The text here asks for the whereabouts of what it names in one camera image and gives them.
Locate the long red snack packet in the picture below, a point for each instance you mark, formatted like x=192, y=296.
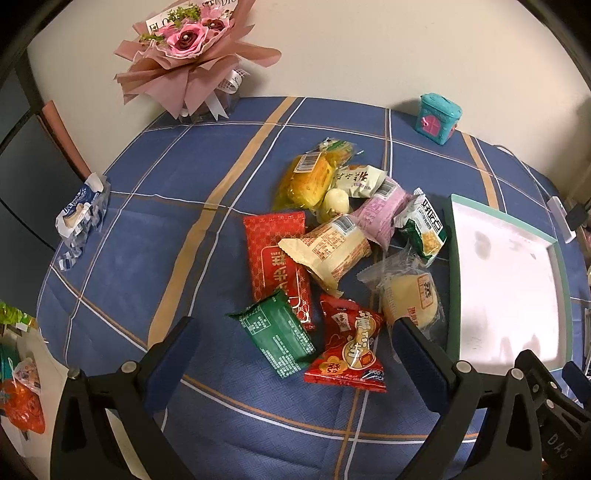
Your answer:
x=270, y=268

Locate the pale round wrapped pastry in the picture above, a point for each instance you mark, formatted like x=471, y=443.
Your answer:
x=335, y=203

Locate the green white cracker packet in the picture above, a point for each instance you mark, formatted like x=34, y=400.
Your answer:
x=422, y=226

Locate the red festive snack bag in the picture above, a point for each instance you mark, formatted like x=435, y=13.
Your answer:
x=349, y=358

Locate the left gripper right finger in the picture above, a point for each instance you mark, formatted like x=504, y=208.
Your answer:
x=508, y=445

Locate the clear round bun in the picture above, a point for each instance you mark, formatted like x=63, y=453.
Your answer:
x=407, y=290

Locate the teal pink house box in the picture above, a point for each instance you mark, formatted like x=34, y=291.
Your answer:
x=438, y=117

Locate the white brown-print snack packet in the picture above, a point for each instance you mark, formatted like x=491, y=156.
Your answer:
x=359, y=181

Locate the green snack packet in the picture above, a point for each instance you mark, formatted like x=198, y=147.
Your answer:
x=278, y=334

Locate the pink flower bouquet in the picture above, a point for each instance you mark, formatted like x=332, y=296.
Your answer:
x=186, y=58

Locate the orange snack bag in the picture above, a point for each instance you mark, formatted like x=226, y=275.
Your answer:
x=20, y=399

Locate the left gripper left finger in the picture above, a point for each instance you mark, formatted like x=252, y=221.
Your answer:
x=83, y=443

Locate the pink snack packet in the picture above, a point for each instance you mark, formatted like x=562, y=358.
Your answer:
x=376, y=216

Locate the blue plaid tablecloth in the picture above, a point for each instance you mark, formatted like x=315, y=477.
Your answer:
x=231, y=416

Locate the yellow cake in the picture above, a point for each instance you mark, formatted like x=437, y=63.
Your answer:
x=305, y=183

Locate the white teal-rimmed tray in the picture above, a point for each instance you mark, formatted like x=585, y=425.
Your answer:
x=508, y=290

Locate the beige orange-print snack packet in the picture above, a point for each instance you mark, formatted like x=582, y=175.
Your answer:
x=329, y=251

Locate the blue white crumpled wrapper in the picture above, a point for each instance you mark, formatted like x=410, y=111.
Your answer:
x=84, y=214

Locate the white power strip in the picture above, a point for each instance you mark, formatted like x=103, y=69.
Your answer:
x=559, y=215

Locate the small green yellow candy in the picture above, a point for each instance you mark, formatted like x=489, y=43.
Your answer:
x=337, y=152

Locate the black power adapter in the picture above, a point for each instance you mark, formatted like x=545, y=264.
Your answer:
x=577, y=216

